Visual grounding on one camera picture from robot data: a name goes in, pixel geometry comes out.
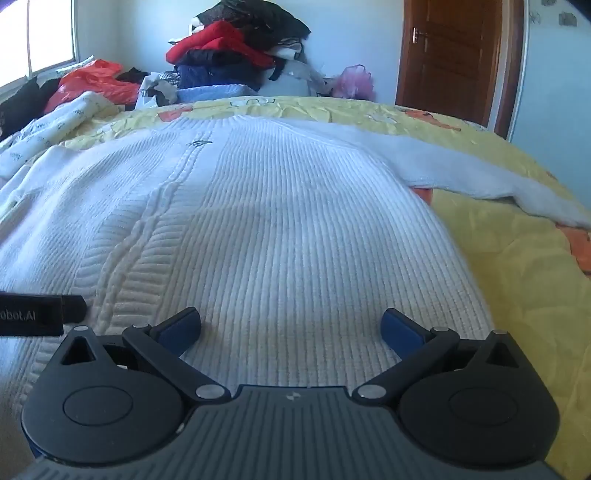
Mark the bright window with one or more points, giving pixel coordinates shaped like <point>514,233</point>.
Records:
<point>35,36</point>

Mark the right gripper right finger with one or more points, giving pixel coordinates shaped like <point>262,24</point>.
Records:
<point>464,401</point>

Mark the black clothing by window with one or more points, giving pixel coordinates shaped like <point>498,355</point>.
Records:
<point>26,105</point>

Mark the white patterned cloth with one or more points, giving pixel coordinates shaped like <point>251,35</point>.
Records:
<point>40,134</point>

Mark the brown wooden door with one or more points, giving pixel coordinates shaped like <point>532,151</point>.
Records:
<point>463,59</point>

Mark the orange red plastic bag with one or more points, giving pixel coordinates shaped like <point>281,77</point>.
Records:
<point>98,77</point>

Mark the white wardrobe with flowers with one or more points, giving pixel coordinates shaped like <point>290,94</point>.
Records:
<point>552,121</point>

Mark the yellow carrot print bedsheet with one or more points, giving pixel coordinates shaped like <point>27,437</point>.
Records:
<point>534,273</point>

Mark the black garment on pile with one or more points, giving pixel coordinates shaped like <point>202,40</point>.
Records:
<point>263,23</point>

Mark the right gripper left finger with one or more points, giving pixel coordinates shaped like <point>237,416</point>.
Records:
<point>110,399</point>

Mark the dark navy garment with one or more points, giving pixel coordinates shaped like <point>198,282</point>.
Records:
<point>217,67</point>

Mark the red garment on pile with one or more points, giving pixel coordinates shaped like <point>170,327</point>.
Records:
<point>218,36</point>

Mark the white knit sweater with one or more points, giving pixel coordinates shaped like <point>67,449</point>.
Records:
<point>291,238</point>

